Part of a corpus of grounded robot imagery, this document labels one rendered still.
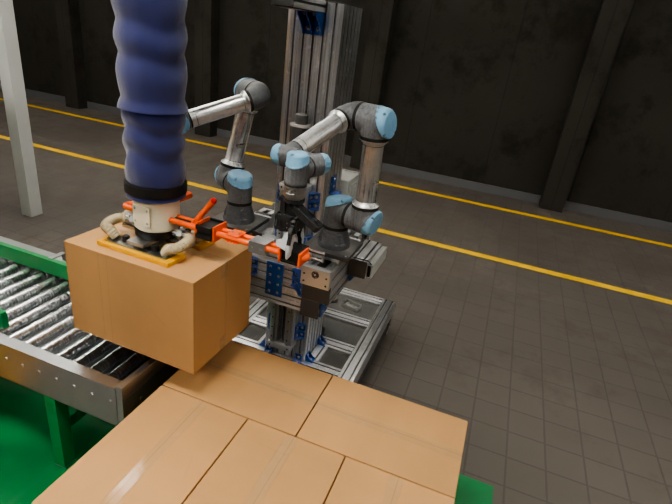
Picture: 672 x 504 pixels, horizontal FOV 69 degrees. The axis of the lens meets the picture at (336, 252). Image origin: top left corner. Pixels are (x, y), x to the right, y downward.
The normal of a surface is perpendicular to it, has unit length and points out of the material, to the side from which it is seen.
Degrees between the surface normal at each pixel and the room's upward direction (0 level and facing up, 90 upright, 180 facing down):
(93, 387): 90
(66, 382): 90
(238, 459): 0
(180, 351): 90
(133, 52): 107
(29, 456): 0
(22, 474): 0
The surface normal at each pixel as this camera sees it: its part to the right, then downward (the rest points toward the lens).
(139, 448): 0.12, -0.90
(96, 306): -0.37, 0.35
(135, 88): -0.20, 0.51
